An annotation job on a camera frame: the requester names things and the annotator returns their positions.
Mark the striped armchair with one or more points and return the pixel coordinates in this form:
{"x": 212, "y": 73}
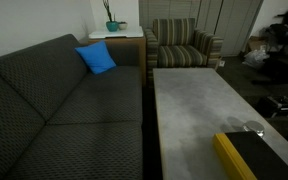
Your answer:
{"x": 180, "y": 55}

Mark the blue throw pillow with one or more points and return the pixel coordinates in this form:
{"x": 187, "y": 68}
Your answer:
{"x": 95, "y": 58}

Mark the small white plant pot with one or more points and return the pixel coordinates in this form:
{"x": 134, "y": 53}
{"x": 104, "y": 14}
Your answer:
{"x": 122, "y": 26}

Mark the teal pot with plant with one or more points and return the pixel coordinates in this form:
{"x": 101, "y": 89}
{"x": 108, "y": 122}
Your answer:
{"x": 112, "y": 26}

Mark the grey window blinds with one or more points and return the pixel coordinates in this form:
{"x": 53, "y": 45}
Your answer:
{"x": 157, "y": 10}

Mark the dark grey patterned sofa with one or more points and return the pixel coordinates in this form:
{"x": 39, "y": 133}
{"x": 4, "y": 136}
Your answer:
{"x": 67, "y": 116}

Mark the small white floor object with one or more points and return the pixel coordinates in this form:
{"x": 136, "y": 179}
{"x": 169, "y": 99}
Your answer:
{"x": 221, "y": 63}

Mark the grey closet doors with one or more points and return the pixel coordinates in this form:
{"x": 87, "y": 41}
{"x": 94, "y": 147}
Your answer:
{"x": 234, "y": 23}

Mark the white plastic bag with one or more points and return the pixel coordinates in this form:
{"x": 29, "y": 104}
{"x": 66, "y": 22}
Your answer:
{"x": 255, "y": 58}

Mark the cardboard box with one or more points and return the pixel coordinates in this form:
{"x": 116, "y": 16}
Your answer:
{"x": 254, "y": 43}

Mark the black case with silver latches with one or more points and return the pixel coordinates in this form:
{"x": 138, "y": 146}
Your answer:
{"x": 277, "y": 106}

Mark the black book with yellow spine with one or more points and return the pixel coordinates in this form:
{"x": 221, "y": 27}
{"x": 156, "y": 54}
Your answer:
{"x": 260, "y": 160}

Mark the black clothing pile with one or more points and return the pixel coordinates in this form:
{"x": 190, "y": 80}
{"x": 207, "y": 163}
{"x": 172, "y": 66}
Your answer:
{"x": 284, "y": 36}

